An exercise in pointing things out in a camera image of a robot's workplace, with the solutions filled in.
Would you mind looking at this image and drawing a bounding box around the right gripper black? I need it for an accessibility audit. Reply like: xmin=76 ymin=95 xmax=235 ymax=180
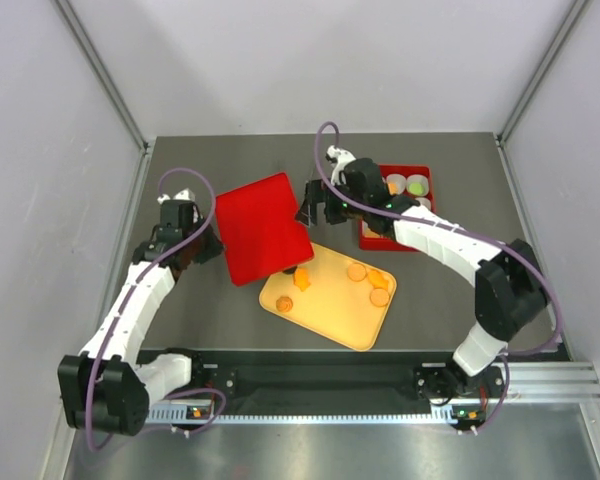
xmin=295 ymin=178 xmax=369 ymax=229

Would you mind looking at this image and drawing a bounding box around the red box lid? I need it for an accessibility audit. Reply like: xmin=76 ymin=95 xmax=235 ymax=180
xmin=215 ymin=172 xmax=314 ymax=286

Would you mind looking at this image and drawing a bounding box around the green round cookie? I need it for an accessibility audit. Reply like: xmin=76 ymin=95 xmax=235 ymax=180
xmin=407 ymin=182 xmax=428 ymax=197

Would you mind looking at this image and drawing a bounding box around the red cookie box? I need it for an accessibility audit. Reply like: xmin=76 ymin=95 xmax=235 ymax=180
xmin=358 ymin=164 xmax=436 ymax=252

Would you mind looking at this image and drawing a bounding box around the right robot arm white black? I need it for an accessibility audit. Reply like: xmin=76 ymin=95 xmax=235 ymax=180
xmin=295 ymin=147 xmax=550 ymax=396

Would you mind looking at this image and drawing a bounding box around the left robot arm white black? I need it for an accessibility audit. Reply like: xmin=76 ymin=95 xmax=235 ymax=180
xmin=57 ymin=189 xmax=224 ymax=436

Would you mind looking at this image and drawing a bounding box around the orange fish cookie left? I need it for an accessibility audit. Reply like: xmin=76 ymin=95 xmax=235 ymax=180
xmin=293 ymin=267 xmax=311 ymax=292

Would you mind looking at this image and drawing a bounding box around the orange fish cookie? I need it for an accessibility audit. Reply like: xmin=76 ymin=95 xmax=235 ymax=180
xmin=367 ymin=269 xmax=389 ymax=291
xmin=293 ymin=267 xmax=311 ymax=292

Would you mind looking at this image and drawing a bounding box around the tan round biscuit top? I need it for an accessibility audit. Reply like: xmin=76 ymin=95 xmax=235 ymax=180
xmin=347 ymin=263 xmax=367 ymax=282

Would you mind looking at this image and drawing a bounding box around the tan round biscuit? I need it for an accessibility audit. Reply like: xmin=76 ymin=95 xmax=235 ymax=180
xmin=369 ymin=288 xmax=391 ymax=308
xmin=347 ymin=263 xmax=367 ymax=282

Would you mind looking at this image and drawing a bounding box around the orange swirl cookie left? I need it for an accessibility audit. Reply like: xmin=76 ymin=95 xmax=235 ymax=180
xmin=275 ymin=296 xmax=294 ymax=313

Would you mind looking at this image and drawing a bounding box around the orange fish cookie right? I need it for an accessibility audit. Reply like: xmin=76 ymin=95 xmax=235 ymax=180
xmin=367 ymin=269 xmax=389 ymax=291

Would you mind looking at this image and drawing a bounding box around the yellow tray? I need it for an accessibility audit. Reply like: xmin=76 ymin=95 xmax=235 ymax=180
xmin=259 ymin=243 xmax=397 ymax=352

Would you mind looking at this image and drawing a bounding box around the tan round biscuit right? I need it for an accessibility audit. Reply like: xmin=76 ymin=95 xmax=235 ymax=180
xmin=369 ymin=288 xmax=391 ymax=308

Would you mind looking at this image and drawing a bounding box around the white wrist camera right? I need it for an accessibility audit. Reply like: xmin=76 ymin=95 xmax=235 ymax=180
xmin=326 ymin=145 xmax=356 ymax=185

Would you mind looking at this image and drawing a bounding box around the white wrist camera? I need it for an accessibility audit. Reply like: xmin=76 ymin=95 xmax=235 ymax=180
xmin=326 ymin=145 xmax=356 ymax=185
xmin=157 ymin=188 xmax=198 ymax=225

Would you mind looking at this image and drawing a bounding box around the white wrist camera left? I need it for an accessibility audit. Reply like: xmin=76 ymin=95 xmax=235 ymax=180
xmin=157 ymin=188 xmax=198 ymax=225

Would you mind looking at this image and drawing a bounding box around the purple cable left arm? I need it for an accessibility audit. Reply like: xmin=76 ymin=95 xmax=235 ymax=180
xmin=82 ymin=167 xmax=229 ymax=451

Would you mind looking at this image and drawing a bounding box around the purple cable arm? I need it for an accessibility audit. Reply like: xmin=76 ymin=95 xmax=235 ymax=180
xmin=313 ymin=121 xmax=565 ymax=434
xmin=82 ymin=167 xmax=229 ymax=451

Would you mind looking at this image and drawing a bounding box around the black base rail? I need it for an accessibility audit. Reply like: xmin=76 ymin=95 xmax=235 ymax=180
xmin=193 ymin=362 xmax=502 ymax=415

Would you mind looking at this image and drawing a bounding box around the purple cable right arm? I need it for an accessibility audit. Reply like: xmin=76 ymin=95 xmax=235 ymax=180
xmin=313 ymin=121 xmax=565 ymax=434

